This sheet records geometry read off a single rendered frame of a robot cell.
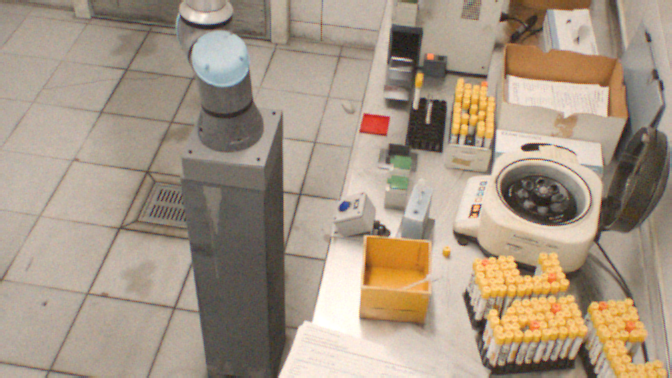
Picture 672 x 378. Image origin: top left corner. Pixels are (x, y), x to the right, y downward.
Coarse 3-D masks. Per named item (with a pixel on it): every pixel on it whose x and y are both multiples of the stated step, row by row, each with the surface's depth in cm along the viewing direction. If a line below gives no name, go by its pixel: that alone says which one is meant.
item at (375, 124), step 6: (366, 114) 202; (372, 114) 202; (366, 120) 201; (372, 120) 201; (378, 120) 201; (384, 120) 201; (360, 126) 199; (366, 126) 199; (372, 126) 200; (378, 126) 200; (384, 126) 200; (360, 132) 198; (366, 132) 198; (372, 132) 197; (378, 132) 197; (384, 132) 198
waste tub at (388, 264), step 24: (384, 240) 161; (408, 240) 160; (384, 264) 166; (408, 264) 166; (360, 288) 157; (384, 288) 152; (408, 288) 163; (360, 312) 157; (384, 312) 157; (408, 312) 156
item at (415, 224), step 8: (416, 192) 170; (424, 192) 170; (432, 192) 170; (416, 200) 168; (424, 200) 168; (408, 208) 167; (416, 208) 167; (424, 208) 167; (408, 216) 165; (416, 216) 165; (424, 216) 166; (400, 224) 176; (408, 224) 166; (416, 224) 165; (424, 224) 171; (432, 224) 176; (400, 232) 174; (408, 232) 168; (416, 232) 167; (424, 232) 174; (424, 240) 173
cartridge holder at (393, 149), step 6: (390, 144) 190; (396, 144) 190; (402, 144) 190; (384, 150) 192; (390, 150) 191; (396, 150) 191; (402, 150) 191; (408, 150) 191; (384, 156) 190; (390, 156) 187; (402, 156) 191; (408, 156) 187; (414, 156) 191; (378, 162) 189; (384, 162) 189; (414, 162) 189; (414, 168) 188
